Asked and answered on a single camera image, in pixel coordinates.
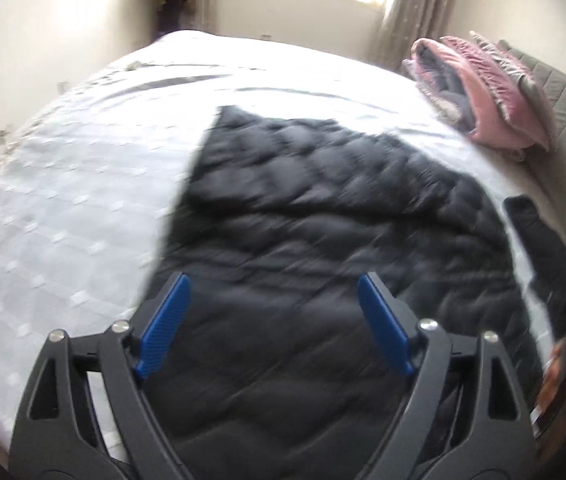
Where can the grey pink pillow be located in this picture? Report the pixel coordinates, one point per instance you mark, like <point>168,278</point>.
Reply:
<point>529,87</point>

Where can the black quilted puffer jacket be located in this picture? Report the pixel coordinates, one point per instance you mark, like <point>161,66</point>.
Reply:
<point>274,373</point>

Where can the folded black garment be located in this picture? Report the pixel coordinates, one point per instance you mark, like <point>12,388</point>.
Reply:
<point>547,254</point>

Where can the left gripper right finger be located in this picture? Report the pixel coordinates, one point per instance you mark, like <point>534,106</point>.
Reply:
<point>464,415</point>

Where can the right grey curtain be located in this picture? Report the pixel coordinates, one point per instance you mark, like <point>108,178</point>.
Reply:
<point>405,21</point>

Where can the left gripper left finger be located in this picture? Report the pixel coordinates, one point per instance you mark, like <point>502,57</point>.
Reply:
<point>84,414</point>

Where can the pink grey folded blanket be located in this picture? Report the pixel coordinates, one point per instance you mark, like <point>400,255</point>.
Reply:
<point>458,94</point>

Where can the pink velvet pillow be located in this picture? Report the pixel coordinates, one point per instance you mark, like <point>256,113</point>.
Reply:
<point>511,104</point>

